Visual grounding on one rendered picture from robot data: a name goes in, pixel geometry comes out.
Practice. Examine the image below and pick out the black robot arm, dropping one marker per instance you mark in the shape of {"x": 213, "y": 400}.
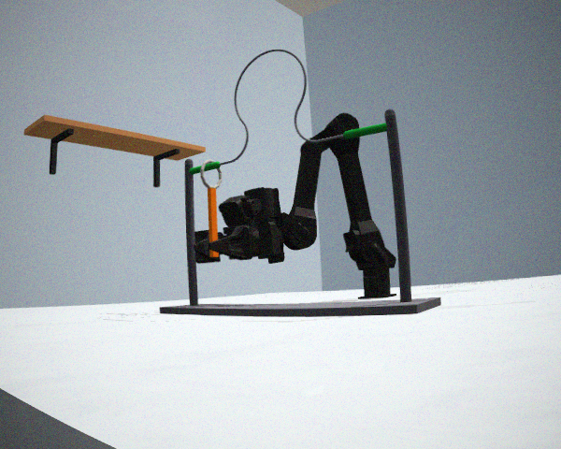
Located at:
{"x": 298, "y": 229}

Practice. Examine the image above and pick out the orange handle with grey loop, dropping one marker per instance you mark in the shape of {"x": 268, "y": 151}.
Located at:
{"x": 212, "y": 203}

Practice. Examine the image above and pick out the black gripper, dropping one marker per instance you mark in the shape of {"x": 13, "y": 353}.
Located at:
{"x": 239, "y": 243}

